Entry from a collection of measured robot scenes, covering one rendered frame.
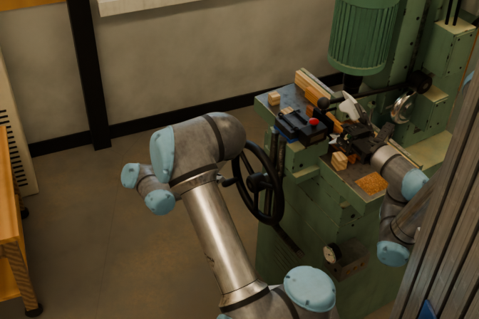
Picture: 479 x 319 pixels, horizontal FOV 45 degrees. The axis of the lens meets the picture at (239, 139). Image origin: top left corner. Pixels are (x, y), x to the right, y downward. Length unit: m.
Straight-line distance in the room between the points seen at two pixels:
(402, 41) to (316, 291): 0.83
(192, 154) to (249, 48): 2.07
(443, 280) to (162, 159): 0.61
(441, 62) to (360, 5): 0.33
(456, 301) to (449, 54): 0.96
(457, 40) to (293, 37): 1.75
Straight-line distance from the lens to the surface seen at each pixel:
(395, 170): 1.48
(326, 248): 1.87
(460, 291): 0.95
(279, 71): 3.47
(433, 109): 1.86
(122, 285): 2.62
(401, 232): 1.41
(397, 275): 2.47
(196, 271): 2.63
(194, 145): 1.26
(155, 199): 1.62
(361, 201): 1.72
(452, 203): 0.92
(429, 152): 2.10
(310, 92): 2.03
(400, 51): 1.81
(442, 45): 1.78
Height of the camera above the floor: 2.10
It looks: 40 degrees down
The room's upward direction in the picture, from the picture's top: 2 degrees clockwise
